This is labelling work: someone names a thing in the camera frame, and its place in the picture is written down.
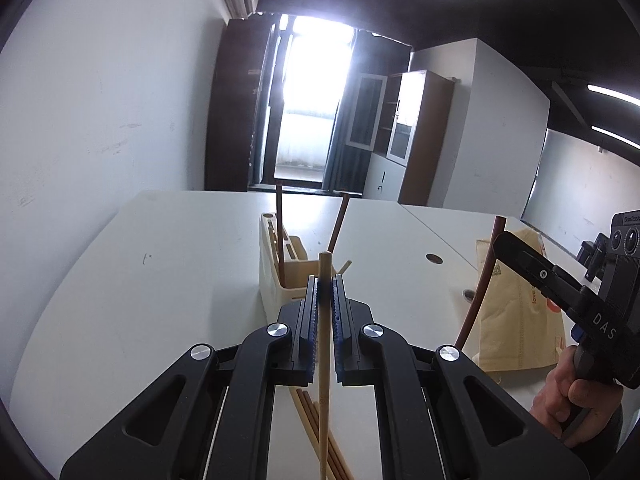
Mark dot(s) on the tan chopstick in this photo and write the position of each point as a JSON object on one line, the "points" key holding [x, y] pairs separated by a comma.
{"points": [[273, 242]]}

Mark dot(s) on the grey wall board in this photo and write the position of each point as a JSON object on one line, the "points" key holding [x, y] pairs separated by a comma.
{"points": [[575, 185]]}

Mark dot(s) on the brown glass-door cabinet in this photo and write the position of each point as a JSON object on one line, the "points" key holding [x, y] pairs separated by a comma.
{"points": [[415, 135]]}

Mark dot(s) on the dark wooden cabinet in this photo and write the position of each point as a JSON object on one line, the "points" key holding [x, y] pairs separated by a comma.
{"points": [[235, 105]]}

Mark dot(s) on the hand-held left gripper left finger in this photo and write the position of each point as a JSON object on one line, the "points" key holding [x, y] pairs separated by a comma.
{"points": [[306, 332]]}

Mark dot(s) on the pile of wooden chopsticks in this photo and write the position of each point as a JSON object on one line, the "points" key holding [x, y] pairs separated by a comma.
{"points": [[312, 425]]}

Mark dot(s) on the white slotted utensil holder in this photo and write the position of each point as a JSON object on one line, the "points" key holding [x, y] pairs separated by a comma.
{"points": [[270, 285]]}

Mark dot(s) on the person's right hand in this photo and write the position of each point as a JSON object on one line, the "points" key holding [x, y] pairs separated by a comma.
{"points": [[550, 395]]}

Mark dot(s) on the pale chopstick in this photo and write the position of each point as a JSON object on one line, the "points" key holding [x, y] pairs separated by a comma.
{"points": [[325, 360], [344, 266]]}

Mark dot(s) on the tan padded envelope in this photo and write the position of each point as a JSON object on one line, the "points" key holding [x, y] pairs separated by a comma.
{"points": [[515, 320]]}

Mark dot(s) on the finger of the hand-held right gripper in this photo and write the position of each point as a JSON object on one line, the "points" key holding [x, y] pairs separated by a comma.
{"points": [[576, 333], [535, 272]]}

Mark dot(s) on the dark brown straight chopstick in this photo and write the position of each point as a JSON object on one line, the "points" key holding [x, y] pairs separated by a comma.
{"points": [[280, 230]]}

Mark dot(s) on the ceiling tube light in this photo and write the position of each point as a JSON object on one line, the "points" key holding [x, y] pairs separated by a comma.
{"points": [[616, 136], [614, 94]]}

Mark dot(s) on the reddish brown chopstick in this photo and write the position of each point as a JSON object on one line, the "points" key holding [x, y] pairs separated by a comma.
{"points": [[338, 225]]}

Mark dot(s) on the dark brown curved chopstick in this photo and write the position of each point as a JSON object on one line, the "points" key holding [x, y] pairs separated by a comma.
{"points": [[482, 280]]}

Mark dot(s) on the bright balcony window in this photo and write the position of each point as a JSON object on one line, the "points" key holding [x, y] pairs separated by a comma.
{"points": [[310, 100]]}

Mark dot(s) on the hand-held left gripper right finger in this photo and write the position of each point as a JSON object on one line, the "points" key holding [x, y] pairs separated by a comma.
{"points": [[346, 332]]}

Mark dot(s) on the dark blue curtain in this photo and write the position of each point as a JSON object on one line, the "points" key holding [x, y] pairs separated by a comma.
{"points": [[345, 155]]}

